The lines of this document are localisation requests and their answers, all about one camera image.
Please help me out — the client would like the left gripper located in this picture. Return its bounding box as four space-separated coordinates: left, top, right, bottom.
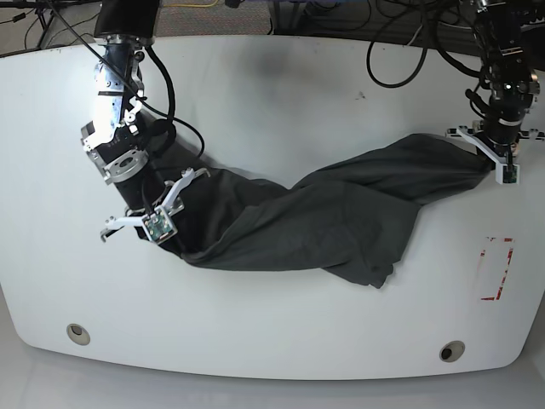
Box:
445 114 544 170

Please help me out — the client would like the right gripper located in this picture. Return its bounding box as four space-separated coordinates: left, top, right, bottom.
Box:
100 168 210 243

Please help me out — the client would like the dark grey t-shirt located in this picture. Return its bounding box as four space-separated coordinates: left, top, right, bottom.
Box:
159 134 493 288

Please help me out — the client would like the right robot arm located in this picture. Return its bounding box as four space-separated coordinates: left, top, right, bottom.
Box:
81 1 209 245

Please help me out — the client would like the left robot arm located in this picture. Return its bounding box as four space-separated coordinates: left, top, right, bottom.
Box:
466 1 542 179

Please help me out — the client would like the red tape rectangle marking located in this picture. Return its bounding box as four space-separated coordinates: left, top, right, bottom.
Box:
476 237 515 302

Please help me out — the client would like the black tripod stand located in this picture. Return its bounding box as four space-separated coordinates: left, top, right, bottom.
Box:
1 1 100 53

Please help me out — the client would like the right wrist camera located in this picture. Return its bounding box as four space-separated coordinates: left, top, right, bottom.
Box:
142 206 177 245

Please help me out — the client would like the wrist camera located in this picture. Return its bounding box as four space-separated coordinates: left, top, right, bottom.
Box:
495 164 520 185
142 206 177 245

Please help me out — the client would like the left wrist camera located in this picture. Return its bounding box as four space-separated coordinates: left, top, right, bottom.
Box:
495 164 520 185

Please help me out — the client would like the left table cable grommet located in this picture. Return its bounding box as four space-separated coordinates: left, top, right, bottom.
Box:
66 324 90 346

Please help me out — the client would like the table cable grommet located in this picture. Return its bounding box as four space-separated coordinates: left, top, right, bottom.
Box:
66 324 90 346
439 340 465 363

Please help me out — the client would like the yellow cable on floor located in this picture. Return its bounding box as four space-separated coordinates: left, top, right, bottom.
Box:
169 0 221 9

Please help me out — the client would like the right table cable grommet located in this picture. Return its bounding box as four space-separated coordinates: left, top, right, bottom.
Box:
439 340 465 363

